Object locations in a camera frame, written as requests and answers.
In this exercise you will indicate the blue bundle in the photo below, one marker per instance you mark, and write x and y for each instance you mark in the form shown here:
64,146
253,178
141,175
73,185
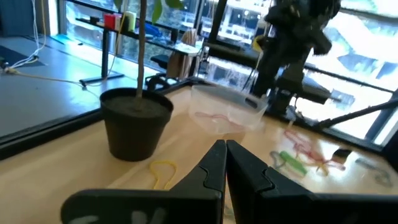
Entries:
154,30

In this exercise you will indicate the yellow-green cylinder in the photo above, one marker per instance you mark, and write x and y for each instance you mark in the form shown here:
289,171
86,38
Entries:
130,21

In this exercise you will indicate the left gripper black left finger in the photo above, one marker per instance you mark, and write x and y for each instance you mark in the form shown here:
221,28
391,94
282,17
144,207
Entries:
186,205

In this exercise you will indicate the tan draped cloth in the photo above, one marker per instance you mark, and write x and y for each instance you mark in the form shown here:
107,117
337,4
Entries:
183,59

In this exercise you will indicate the potted green plant black pot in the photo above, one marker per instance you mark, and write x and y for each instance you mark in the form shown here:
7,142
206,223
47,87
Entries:
133,133

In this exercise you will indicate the yellow rubber band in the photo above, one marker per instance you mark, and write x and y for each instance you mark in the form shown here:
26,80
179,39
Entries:
163,161
324,170

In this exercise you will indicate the red box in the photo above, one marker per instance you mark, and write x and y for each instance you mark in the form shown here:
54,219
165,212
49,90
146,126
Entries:
110,21

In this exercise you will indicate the black standing desk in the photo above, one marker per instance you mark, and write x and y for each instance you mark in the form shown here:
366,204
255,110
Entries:
105,53

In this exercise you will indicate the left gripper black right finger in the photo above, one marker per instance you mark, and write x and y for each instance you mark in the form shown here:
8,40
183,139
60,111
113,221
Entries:
280,205

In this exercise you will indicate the clear plastic bin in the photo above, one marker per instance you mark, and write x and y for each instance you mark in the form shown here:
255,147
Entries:
236,112

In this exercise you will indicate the yellow power plug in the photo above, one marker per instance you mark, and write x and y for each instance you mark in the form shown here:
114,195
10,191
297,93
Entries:
257,43

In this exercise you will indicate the black office chair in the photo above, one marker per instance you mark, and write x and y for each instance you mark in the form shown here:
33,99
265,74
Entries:
160,59

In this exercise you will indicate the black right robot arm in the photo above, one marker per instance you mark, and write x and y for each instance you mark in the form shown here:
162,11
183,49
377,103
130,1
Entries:
286,68

